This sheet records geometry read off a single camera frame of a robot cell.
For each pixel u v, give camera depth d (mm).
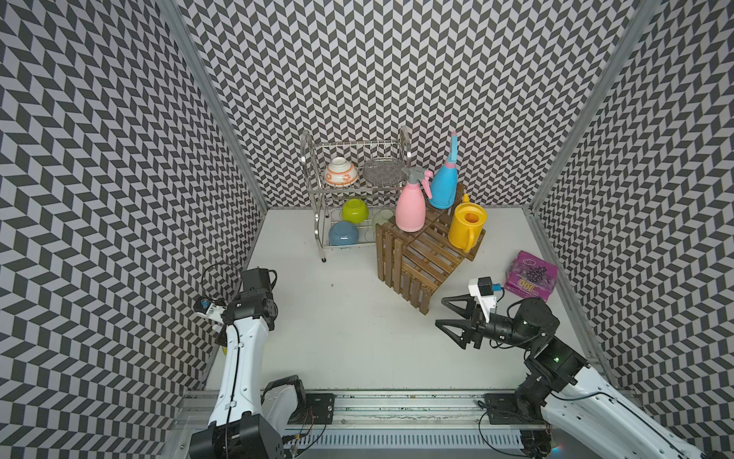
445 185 770
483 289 577
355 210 1077
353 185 834
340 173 865
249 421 395
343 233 1027
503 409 732
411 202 717
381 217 1020
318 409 719
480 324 581
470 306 660
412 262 875
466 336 581
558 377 516
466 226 809
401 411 738
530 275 935
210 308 617
